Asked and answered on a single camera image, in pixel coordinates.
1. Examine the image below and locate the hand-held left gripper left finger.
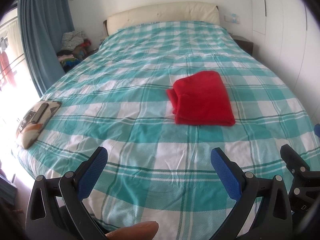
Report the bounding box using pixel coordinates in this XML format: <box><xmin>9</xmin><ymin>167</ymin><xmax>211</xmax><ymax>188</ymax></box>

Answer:
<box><xmin>26</xmin><ymin>147</ymin><xmax>108</xmax><ymax>240</ymax></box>

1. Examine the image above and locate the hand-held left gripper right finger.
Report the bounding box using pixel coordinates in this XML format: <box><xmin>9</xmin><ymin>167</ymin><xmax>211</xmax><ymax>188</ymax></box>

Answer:
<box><xmin>210</xmin><ymin>148</ymin><xmax>293</xmax><ymax>240</ymax></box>

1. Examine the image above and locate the red knit sweater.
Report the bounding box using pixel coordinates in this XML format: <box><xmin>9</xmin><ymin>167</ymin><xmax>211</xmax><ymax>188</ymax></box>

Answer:
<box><xmin>166</xmin><ymin>71</ymin><xmax>236</xmax><ymax>126</ymax></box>

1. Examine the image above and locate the pile of clothes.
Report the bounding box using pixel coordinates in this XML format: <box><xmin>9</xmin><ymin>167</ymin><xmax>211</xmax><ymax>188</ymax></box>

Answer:
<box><xmin>57</xmin><ymin>31</ymin><xmax>92</xmax><ymax>72</ymax></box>

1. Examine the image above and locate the person's left hand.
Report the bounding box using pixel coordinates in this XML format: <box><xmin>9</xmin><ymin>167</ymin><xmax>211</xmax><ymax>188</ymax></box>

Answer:
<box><xmin>105</xmin><ymin>221</ymin><xmax>159</xmax><ymax>240</ymax></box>

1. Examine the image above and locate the patterned beige pillow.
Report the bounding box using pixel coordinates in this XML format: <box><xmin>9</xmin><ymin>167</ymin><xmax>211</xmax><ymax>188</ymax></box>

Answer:
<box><xmin>16</xmin><ymin>101</ymin><xmax>62</xmax><ymax>148</ymax></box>

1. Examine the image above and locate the black remote on cushion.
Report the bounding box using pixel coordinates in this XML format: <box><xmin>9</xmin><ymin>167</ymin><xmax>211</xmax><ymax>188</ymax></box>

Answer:
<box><xmin>32</xmin><ymin>104</ymin><xmax>49</xmax><ymax>123</ymax></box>

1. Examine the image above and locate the bed with teal plaid cover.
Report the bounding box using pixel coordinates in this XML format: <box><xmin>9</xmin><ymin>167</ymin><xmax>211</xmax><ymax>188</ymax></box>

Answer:
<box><xmin>16</xmin><ymin>20</ymin><xmax>320</xmax><ymax>238</ymax></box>

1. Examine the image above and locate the silver black device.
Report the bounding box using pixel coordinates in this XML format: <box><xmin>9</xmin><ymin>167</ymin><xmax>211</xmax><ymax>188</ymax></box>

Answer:
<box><xmin>19</xmin><ymin>110</ymin><xmax>34</xmax><ymax>132</ymax></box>

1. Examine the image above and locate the white wardrobe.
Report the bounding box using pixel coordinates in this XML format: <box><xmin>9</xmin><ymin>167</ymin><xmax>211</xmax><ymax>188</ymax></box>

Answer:
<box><xmin>250</xmin><ymin>0</ymin><xmax>320</xmax><ymax>120</ymax></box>

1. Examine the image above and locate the dark nightstand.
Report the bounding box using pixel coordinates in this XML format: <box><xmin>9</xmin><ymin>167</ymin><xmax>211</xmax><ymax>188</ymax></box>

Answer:
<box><xmin>232</xmin><ymin>35</ymin><xmax>254</xmax><ymax>55</ymax></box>

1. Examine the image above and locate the red hanging garment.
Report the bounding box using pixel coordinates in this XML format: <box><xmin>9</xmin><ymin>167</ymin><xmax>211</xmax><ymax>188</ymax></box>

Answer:
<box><xmin>0</xmin><ymin>51</ymin><xmax>15</xmax><ymax>85</ymax></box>

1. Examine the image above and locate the blue curtain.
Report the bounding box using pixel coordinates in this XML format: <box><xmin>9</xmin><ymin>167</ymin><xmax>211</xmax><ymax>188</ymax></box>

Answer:
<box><xmin>17</xmin><ymin>0</ymin><xmax>75</xmax><ymax>98</ymax></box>

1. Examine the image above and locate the cream padded headboard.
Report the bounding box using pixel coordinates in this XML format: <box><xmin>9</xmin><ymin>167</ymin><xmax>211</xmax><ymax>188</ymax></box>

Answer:
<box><xmin>103</xmin><ymin>1</ymin><xmax>220</xmax><ymax>37</ymax></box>

